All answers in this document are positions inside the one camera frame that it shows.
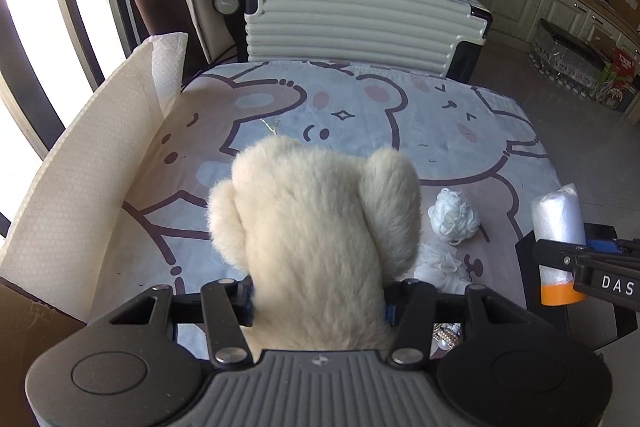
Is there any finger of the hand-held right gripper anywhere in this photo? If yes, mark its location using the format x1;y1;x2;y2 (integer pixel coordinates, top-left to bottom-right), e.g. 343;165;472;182
585;236;625;254
532;241;582;279

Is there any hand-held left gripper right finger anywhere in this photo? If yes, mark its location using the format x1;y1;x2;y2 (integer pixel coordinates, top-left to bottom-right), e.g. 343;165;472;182
382;279;531;366

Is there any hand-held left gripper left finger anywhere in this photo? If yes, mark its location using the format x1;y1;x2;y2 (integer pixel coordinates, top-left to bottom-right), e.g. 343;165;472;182
107;279;257;369

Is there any clear plastic bag roll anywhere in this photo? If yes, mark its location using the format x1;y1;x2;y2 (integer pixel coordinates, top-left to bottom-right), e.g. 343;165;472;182
530;183;587;306

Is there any white mesh pouf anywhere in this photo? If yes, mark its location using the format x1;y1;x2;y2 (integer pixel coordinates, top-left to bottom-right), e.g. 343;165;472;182
412;242;473;295

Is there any white yarn ball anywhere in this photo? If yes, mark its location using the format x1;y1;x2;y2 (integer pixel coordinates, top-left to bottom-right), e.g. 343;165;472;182
427;188;482;244

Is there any cream plush toy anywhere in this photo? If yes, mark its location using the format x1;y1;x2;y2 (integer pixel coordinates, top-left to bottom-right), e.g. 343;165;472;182
206;134;423;353

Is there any pearl bead jewellery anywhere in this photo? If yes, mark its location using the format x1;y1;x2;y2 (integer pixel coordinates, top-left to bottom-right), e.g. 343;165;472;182
431;322;466;350

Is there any colourful printed carton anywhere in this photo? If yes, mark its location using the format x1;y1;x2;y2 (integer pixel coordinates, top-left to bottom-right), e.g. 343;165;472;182
592;47;640;112

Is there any cartoon printed blanket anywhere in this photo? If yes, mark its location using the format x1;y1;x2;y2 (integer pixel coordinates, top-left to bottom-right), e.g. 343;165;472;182
92;59;561;358

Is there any wrapped water bottle pack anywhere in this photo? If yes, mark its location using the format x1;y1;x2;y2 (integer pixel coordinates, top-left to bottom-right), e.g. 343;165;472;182
530;18;618;100

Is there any white foam sheet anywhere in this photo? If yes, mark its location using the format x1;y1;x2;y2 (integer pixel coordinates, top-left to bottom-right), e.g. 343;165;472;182
0;32;188;325

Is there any brown cardboard box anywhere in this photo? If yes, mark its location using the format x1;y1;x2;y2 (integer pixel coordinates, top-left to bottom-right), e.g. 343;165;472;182
0;279;86;427

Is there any flat brown cardboard piece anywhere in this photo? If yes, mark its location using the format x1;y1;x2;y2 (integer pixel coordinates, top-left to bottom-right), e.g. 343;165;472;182
590;27;621;52

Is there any white ribbed suitcase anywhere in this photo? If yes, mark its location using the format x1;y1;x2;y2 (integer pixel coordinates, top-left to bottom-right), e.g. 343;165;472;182
212;0;493;80

